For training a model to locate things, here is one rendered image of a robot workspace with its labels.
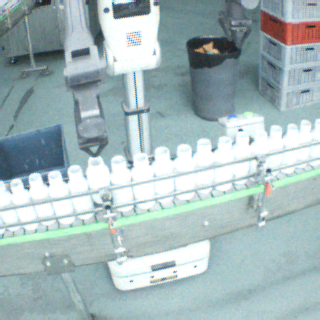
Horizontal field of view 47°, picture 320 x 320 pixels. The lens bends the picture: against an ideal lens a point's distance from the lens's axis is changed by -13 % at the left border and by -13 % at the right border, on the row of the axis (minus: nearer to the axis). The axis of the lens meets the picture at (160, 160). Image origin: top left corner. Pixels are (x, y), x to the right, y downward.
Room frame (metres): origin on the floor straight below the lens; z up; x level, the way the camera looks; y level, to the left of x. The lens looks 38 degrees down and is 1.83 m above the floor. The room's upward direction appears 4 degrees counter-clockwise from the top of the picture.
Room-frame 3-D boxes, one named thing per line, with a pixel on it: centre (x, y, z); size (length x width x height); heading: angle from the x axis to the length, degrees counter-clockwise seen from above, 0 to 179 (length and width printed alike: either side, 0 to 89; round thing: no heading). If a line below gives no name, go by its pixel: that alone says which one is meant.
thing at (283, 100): (3.15, -1.31, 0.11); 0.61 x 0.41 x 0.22; 108
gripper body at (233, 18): (1.08, -0.24, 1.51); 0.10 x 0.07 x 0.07; 12
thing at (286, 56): (3.15, -1.31, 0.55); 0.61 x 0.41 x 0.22; 110
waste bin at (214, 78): (2.92, -0.48, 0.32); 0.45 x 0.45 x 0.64
